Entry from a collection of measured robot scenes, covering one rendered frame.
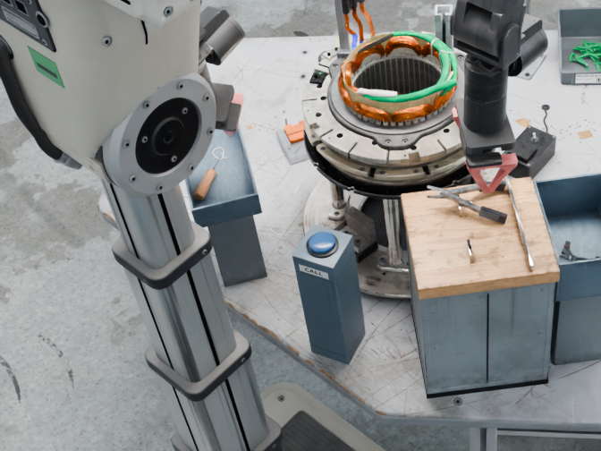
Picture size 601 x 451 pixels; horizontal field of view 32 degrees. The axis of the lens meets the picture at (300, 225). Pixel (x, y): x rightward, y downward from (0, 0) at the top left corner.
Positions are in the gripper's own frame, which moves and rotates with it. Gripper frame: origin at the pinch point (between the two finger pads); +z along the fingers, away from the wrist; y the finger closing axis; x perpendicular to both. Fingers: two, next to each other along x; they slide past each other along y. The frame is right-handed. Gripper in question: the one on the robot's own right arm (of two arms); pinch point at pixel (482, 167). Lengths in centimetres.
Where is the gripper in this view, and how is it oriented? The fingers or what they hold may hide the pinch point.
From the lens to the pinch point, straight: 152.1
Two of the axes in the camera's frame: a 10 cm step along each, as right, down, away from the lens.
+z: 1.0, 6.7, 7.3
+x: -9.9, 1.3, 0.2
